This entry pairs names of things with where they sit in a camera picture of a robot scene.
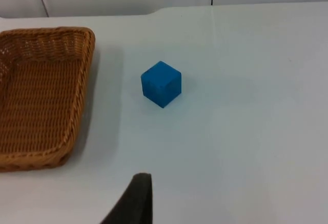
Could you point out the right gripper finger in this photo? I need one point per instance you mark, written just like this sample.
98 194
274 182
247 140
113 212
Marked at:
135 203

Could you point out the blue cube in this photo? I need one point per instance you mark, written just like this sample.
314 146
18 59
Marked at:
160 83

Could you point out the pale brown wicker basket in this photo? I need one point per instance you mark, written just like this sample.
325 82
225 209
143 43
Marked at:
43 101

